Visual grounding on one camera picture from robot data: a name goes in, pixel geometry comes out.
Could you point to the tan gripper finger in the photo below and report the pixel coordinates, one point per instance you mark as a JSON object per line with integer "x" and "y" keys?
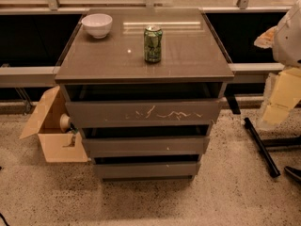
{"x": 266, "y": 39}
{"x": 282, "y": 93}

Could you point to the grey top drawer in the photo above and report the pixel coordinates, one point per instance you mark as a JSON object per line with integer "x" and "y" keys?
{"x": 138, "y": 113}

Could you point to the grey drawer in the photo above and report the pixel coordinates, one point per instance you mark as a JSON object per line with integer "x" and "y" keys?
{"x": 138, "y": 113}
{"x": 157, "y": 170}
{"x": 145, "y": 146}

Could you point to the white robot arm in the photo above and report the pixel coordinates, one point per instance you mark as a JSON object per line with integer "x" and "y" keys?
{"x": 287, "y": 44}

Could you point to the grey bottom drawer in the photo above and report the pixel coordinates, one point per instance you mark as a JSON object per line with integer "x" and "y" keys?
{"x": 157, "y": 170}

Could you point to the grey drawer cabinet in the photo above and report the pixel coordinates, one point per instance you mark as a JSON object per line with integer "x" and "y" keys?
{"x": 113, "y": 69}

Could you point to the grey middle drawer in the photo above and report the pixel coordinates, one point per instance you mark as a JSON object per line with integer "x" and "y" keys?
{"x": 145, "y": 146}

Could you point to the open cardboard box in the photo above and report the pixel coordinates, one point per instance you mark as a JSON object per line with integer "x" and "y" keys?
{"x": 44, "y": 122}

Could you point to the black stand leg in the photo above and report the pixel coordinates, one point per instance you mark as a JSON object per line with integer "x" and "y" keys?
{"x": 262, "y": 144}

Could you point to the green soda can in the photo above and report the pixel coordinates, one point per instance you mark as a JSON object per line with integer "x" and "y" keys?
{"x": 152, "y": 43}

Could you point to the white ceramic bowl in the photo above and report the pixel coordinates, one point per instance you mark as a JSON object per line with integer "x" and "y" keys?
{"x": 97, "y": 25}

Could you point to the white roll in box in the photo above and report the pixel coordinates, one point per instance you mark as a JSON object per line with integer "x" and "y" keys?
{"x": 65, "y": 123}

